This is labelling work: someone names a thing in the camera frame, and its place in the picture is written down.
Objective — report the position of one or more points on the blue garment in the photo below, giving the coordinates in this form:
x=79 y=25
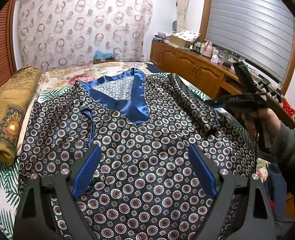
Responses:
x=276 y=185

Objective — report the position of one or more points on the small white fan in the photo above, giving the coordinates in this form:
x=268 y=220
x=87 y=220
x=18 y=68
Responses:
x=174 y=27

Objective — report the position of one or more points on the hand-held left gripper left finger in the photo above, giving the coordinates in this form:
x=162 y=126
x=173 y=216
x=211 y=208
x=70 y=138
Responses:
x=86 y=172

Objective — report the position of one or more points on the gold patterned pillow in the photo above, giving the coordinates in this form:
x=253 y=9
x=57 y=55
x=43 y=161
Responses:
x=10 y=120

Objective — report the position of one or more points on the sheer curtain with circle pattern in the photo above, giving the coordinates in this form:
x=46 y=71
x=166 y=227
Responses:
x=75 y=25

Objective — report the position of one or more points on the pink kettle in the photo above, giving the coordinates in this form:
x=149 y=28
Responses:
x=207 y=49

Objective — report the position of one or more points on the wooden louvred door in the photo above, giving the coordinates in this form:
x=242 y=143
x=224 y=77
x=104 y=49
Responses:
x=0 y=55

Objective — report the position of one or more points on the cream floral bedspread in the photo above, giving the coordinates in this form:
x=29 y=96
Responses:
x=62 y=76

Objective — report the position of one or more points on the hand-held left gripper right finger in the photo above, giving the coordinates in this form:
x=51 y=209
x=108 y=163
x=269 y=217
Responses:
x=203 y=172

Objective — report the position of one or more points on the green leaf print sheet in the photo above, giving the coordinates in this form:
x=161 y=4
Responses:
x=5 y=187

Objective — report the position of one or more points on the blue box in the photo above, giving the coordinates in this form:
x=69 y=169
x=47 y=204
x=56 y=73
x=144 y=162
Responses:
x=102 y=55

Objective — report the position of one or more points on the navy patterned satin pajama top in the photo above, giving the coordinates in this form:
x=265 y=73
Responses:
x=147 y=155

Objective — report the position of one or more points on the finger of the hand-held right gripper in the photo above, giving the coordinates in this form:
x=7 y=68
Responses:
x=221 y=101

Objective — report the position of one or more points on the person's right hand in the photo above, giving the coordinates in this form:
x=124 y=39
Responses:
x=268 y=120

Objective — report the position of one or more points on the red basket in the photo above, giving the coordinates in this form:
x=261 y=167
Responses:
x=289 y=107

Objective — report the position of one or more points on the grey window blind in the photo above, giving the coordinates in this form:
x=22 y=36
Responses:
x=250 y=25

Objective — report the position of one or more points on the long wooden cabinet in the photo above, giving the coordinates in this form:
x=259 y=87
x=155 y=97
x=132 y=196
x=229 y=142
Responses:
x=187 y=62

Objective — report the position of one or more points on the person's right forearm grey sleeve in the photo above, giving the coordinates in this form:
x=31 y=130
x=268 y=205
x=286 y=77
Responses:
x=290 y=155

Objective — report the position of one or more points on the navy blue bedsheet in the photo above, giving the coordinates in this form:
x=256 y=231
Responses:
x=157 y=68

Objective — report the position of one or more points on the cream floral narrow curtain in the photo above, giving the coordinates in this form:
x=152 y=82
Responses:
x=182 y=5

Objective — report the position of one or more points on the cardboard box with cloth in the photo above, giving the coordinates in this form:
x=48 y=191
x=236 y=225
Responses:
x=188 y=35

